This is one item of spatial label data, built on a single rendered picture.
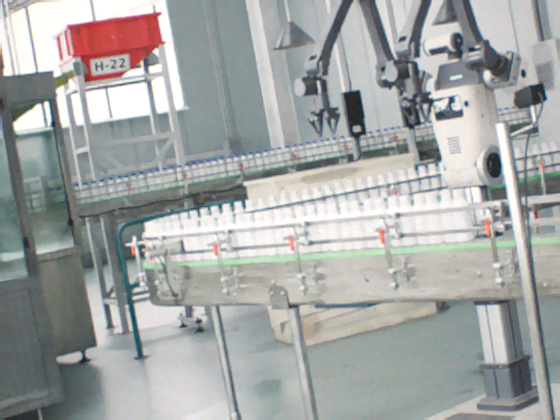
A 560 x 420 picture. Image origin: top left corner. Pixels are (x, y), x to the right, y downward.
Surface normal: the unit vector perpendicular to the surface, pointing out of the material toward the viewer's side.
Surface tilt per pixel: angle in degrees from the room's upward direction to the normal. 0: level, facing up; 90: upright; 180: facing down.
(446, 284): 90
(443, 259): 90
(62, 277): 90
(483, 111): 90
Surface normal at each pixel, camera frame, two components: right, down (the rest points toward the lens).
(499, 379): -0.75, 0.17
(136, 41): 0.37, -0.03
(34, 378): 0.63, -0.07
